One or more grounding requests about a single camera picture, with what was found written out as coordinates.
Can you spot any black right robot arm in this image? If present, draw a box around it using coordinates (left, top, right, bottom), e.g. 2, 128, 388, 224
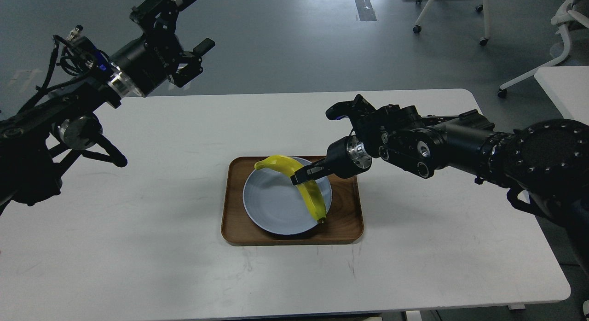
290, 94, 589, 271

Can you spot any white side table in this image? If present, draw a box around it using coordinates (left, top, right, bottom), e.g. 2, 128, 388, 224
534, 65, 589, 124

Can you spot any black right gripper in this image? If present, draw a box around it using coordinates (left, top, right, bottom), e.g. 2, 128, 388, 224
291, 137, 372, 186

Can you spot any light blue plate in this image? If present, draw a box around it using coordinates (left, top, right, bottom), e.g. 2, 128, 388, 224
243, 157, 332, 235

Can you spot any grey floor tape strip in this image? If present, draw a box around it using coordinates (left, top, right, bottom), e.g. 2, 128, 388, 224
354, 0, 377, 22

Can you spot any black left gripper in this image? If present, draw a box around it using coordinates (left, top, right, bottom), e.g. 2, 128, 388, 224
110, 0, 215, 97

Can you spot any yellow banana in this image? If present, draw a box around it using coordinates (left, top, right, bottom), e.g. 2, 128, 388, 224
254, 155, 327, 224

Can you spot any white office chair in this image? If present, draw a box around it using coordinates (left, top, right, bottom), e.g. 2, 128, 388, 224
497, 0, 589, 99

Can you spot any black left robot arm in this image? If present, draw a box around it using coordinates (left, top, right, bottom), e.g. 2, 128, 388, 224
0, 0, 215, 210

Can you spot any brown wooden tray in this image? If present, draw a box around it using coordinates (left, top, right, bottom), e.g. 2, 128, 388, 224
221, 157, 364, 247

